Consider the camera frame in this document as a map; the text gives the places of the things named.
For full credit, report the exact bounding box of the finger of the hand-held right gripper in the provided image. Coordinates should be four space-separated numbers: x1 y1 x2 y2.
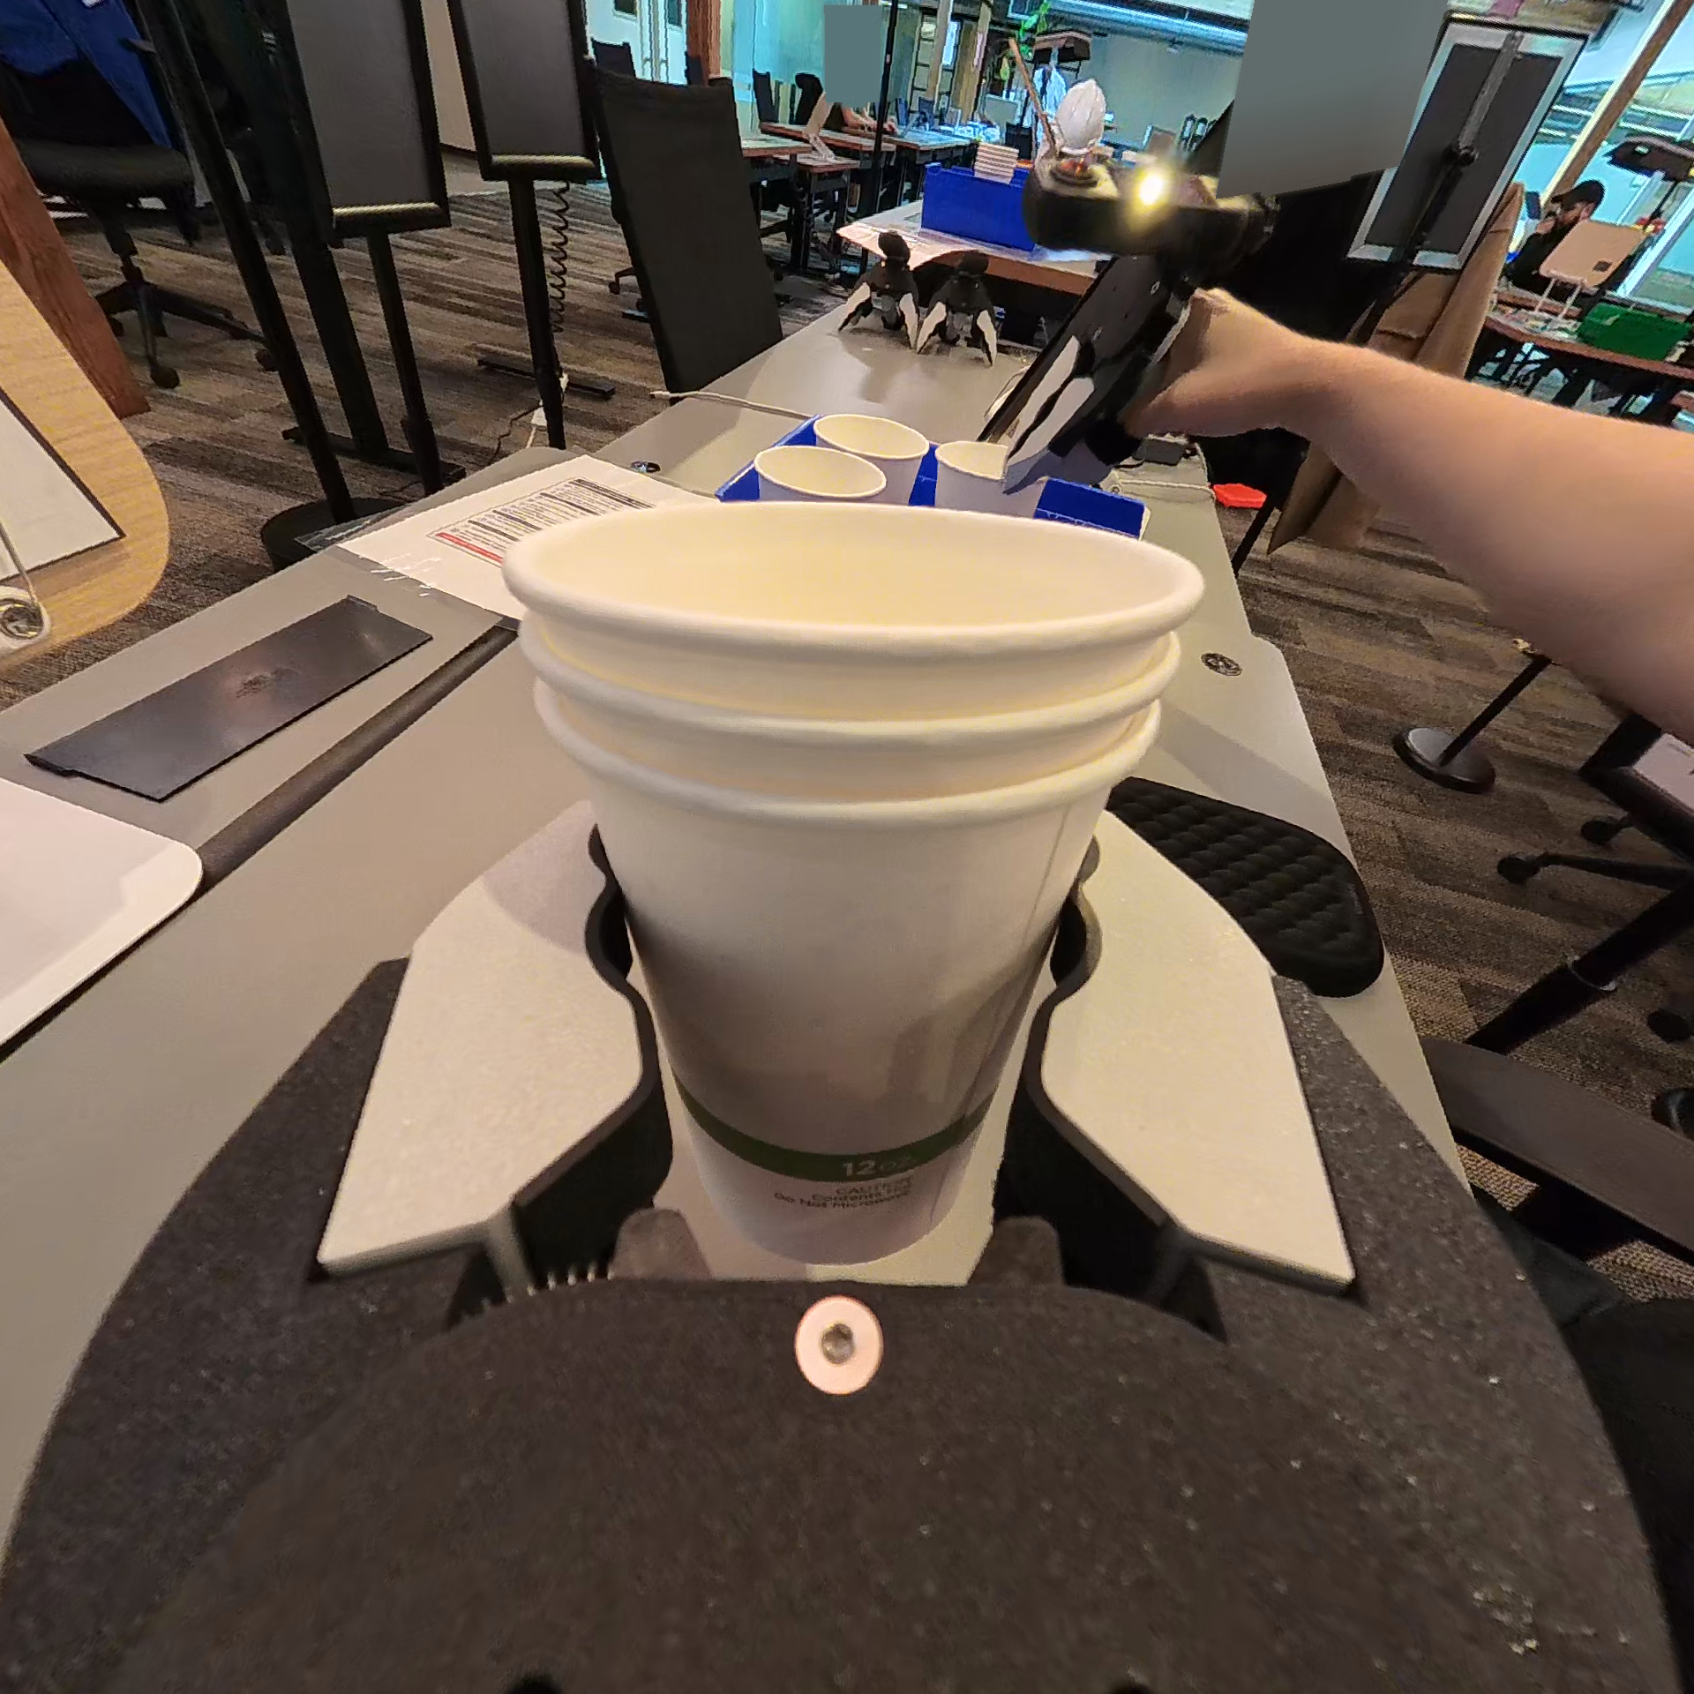
980 332 1084 447
1005 353 1128 491

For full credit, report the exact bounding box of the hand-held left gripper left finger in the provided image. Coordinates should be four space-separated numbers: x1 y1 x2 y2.
316 801 661 1279

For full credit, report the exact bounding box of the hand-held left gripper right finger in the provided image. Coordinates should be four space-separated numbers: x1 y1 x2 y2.
1025 810 1354 1298

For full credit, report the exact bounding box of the blue plastic bin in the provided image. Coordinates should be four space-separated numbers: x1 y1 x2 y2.
920 164 1040 256
713 414 1153 542

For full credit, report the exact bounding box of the white paper cup green stripe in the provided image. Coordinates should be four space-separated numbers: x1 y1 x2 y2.
754 447 890 507
501 503 1206 736
534 693 1166 1262
811 414 934 507
516 623 1185 781
934 438 1048 516

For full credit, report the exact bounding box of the person's right forearm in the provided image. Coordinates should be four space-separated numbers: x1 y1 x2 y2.
1316 338 1694 741

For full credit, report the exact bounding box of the person's right hand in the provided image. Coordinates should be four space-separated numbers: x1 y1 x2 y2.
1141 292 1338 441

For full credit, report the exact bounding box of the idle black hand-held gripper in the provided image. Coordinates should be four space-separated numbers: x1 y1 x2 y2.
841 231 926 345
916 256 1005 361

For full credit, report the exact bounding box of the black quilted wrist pad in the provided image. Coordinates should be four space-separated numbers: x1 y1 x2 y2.
1105 776 1387 995

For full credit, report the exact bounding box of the tan jacket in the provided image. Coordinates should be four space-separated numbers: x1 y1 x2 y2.
1268 182 1528 555

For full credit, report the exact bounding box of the dark chair armrest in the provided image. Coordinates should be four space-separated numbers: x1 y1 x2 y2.
1421 1041 1694 1259

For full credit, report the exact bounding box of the black framed board stand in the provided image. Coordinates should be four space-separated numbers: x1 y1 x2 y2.
281 0 458 495
445 0 619 451
1346 20 1589 280

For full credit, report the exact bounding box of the black high-back chair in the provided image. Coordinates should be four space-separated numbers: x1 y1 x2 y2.
590 67 785 393

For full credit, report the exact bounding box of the black round-base floor stand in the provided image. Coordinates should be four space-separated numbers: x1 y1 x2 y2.
1391 651 1554 796

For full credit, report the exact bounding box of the black chair base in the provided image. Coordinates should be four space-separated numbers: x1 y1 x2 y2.
1493 712 1694 1049

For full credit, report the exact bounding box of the black desk strip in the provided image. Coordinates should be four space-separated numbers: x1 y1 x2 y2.
26 592 433 801

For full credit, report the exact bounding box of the printed sheet in plastic sleeve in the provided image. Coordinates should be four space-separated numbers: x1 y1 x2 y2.
340 478 688 623

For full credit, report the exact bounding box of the green plastic bin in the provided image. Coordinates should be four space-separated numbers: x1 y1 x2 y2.
1573 303 1694 361

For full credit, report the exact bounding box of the printed instruction sheet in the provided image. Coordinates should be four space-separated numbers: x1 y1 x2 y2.
0 390 125 584

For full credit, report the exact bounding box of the black office chair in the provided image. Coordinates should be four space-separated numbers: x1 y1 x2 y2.
0 59 257 386

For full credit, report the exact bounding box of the blue jacket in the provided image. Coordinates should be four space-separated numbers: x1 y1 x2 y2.
0 0 174 147

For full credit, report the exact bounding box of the wooden post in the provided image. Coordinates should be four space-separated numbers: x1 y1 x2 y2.
0 119 150 418

